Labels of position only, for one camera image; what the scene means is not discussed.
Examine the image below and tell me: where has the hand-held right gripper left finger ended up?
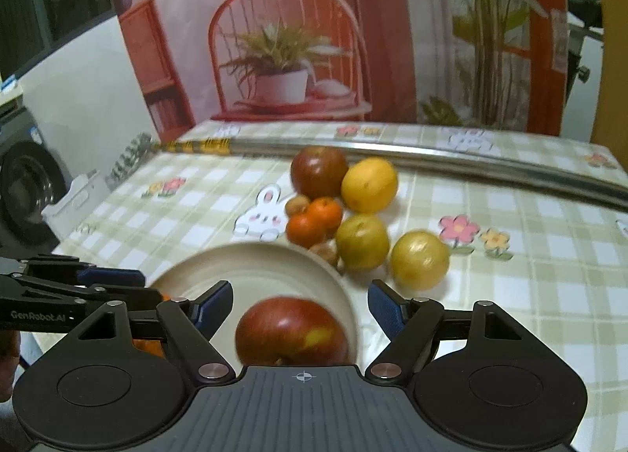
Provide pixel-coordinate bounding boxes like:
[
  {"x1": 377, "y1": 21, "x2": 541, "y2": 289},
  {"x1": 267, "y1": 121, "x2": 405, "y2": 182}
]
[{"x1": 71, "y1": 279, "x2": 236, "y2": 383}]

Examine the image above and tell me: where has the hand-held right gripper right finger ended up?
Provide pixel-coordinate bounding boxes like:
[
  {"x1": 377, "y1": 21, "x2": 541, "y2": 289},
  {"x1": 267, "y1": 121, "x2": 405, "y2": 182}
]
[{"x1": 367, "y1": 279, "x2": 522, "y2": 383}]

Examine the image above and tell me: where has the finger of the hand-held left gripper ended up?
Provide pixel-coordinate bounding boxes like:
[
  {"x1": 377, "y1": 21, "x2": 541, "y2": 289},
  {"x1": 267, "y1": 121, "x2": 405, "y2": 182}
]
[
  {"x1": 27, "y1": 261, "x2": 146, "y2": 287},
  {"x1": 29, "y1": 282, "x2": 163, "y2": 306}
]

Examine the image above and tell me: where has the beige round plate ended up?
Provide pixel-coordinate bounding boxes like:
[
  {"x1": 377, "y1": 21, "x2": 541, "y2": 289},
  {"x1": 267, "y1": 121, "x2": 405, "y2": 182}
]
[{"x1": 144, "y1": 242, "x2": 361, "y2": 369}]

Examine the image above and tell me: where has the small orange tangerine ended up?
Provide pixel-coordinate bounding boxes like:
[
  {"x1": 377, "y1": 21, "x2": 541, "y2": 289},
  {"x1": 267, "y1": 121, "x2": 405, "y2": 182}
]
[
  {"x1": 308, "y1": 197, "x2": 343, "y2": 233},
  {"x1": 286, "y1": 213, "x2": 327, "y2": 248},
  {"x1": 131, "y1": 292, "x2": 172, "y2": 359}
]

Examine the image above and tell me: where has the yellow-green pear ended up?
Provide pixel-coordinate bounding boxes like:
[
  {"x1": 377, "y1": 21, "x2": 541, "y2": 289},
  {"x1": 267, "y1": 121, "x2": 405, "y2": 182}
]
[
  {"x1": 335, "y1": 214, "x2": 391, "y2": 270},
  {"x1": 390, "y1": 230, "x2": 451, "y2": 292}
]

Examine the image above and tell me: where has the red apple with yellow patch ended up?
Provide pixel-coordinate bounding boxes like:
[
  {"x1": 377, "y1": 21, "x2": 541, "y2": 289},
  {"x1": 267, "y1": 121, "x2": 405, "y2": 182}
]
[{"x1": 234, "y1": 297, "x2": 350, "y2": 367}]

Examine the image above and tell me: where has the small brown round fruit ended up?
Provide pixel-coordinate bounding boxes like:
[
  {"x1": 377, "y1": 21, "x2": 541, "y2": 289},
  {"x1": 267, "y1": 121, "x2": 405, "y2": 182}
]
[
  {"x1": 285, "y1": 194, "x2": 312, "y2": 217},
  {"x1": 309, "y1": 242, "x2": 341, "y2": 269}
]

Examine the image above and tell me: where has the large yellow orange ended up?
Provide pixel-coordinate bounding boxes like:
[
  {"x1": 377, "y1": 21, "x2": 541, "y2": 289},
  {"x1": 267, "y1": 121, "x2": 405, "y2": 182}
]
[{"x1": 341, "y1": 158, "x2": 399, "y2": 215}]

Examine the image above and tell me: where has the person's left hand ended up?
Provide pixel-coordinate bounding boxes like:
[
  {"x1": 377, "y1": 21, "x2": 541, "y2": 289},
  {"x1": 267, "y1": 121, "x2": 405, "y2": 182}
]
[{"x1": 0, "y1": 333, "x2": 23, "y2": 402}]

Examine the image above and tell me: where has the white plastic basket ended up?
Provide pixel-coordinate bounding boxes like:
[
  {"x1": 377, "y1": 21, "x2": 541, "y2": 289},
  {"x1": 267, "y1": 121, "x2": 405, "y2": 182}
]
[{"x1": 42, "y1": 171, "x2": 111, "y2": 238}]

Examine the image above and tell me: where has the grey brush head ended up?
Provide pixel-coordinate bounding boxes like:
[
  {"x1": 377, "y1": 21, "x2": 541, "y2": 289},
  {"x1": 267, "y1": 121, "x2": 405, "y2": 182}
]
[{"x1": 104, "y1": 132, "x2": 154, "y2": 189}]

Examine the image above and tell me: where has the grey washing machine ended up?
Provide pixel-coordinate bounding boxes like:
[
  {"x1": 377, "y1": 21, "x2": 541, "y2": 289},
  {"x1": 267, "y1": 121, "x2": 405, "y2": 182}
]
[{"x1": 0, "y1": 106, "x2": 68, "y2": 255}]

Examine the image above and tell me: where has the checked tablecloth with rabbits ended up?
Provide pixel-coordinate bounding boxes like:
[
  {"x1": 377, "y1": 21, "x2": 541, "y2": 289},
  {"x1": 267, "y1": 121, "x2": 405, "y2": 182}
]
[{"x1": 51, "y1": 118, "x2": 628, "y2": 452}]

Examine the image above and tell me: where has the dark red apple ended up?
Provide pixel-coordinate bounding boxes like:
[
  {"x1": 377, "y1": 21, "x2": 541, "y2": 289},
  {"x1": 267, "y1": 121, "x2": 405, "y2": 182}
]
[{"x1": 290, "y1": 145, "x2": 349, "y2": 200}]

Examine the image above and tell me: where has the metal pole with yellow tape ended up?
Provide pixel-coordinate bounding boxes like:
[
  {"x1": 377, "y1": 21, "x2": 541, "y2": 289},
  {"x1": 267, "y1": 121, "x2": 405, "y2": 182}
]
[{"x1": 152, "y1": 135, "x2": 628, "y2": 211}]

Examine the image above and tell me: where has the black stand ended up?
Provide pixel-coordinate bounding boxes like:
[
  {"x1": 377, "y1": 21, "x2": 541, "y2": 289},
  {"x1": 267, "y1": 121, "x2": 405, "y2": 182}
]
[{"x1": 564, "y1": 0, "x2": 605, "y2": 96}]

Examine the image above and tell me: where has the pink printed wall backdrop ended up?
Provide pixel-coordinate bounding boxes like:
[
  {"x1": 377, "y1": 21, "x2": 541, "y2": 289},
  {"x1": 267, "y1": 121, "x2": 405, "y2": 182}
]
[{"x1": 100, "y1": 0, "x2": 568, "y2": 137}]

